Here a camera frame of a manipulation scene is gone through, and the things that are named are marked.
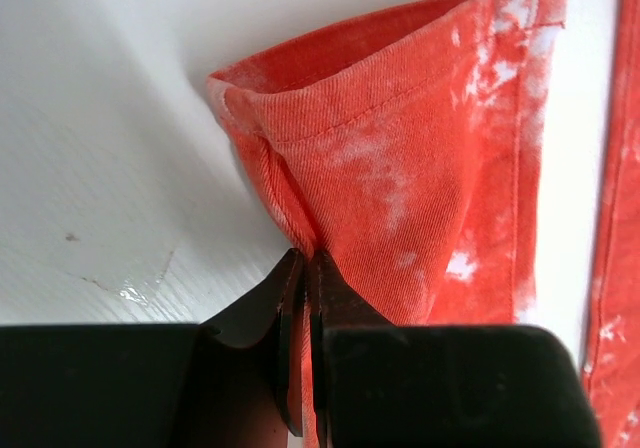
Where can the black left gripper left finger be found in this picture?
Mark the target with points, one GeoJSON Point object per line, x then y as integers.
{"type": "Point", "coordinates": [230, 381]}

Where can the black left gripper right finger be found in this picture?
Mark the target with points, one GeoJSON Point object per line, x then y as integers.
{"type": "Point", "coordinates": [377, 384]}

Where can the red white tie-dye trousers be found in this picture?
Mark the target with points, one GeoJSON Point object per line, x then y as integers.
{"type": "Point", "coordinates": [405, 143]}

